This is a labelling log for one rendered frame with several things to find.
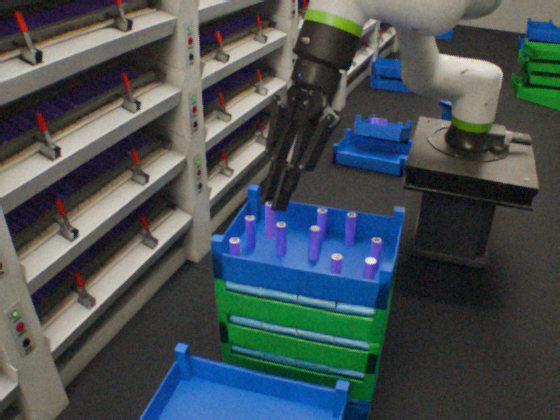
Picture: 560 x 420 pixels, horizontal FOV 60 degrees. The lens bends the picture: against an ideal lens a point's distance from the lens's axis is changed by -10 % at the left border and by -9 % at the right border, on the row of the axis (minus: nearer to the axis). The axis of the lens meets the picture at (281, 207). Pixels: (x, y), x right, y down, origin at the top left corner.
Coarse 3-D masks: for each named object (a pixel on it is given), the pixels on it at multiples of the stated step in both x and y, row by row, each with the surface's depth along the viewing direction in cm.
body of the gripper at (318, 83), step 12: (300, 60) 78; (300, 72) 78; (312, 72) 77; (324, 72) 77; (336, 72) 78; (300, 84) 81; (312, 84) 77; (324, 84) 78; (336, 84) 79; (288, 96) 83; (300, 96) 81; (312, 96) 80; (324, 96) 78; (300, 108) 81; (312, 108) 80; (324, 108) 79; (312, 120) 80
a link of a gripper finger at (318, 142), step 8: (328, 120) 77; (320, 128) 78; (328, 128) 79; (312, 136) 79; (320, 136) 78; (328, 136) 80; (312, 144) 79; (320, 144) 80; (304, 152) 80; (312, 152) 79; (320, 152) 81; (304, 160) 80; (312, 160) 80; (304, 168) 80
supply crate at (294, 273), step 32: (256, 192) 102; (256, 224) 106; (288, 224) 106; (384, 224) 99; (224, 256) 88; (256, 256) 97; (288, 256) 97; (320, 256) 97; (352, 256) 97; (384, 256) 96; (288, 288) 88; (320, 288) 86; (352, 288) 84; (384, 288) 82
